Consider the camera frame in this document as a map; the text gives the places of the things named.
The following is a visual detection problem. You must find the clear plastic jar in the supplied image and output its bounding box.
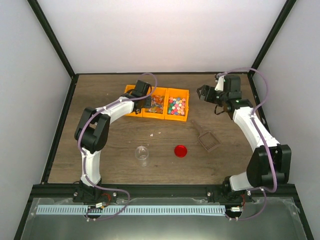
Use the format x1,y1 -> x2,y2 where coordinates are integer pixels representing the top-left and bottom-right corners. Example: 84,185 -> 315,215
134,145 -> 149,167

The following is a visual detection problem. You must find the brown slotted plastic scoop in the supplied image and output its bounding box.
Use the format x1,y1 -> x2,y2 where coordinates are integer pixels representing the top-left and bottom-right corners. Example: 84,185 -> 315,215
191,120 -> 221,153

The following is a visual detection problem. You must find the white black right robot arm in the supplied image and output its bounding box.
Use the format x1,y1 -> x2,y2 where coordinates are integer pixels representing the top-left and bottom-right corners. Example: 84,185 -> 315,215
196,73 -> 292,202

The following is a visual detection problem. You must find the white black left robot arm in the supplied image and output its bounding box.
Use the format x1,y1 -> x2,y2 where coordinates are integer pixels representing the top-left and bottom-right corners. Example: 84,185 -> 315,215
74,80 -> 155,202

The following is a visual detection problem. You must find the red jar lid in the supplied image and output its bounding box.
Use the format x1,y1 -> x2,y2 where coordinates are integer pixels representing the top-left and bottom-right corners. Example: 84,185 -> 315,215
174,145 -> 188,158

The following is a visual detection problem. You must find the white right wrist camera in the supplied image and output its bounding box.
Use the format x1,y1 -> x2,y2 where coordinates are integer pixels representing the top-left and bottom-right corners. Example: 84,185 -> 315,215
215,76 -> 224,91

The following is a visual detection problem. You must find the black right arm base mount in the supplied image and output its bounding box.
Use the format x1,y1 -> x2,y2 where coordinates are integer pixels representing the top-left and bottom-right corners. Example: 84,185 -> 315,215
205,183 -> 247,204

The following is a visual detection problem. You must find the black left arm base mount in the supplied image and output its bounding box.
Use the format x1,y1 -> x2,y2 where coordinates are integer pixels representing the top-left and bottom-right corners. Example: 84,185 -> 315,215
73,180 -> 117,204

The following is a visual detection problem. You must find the light blue slotted cable duct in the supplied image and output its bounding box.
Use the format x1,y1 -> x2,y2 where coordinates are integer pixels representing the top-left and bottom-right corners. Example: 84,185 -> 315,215
35,205 -> 226,216

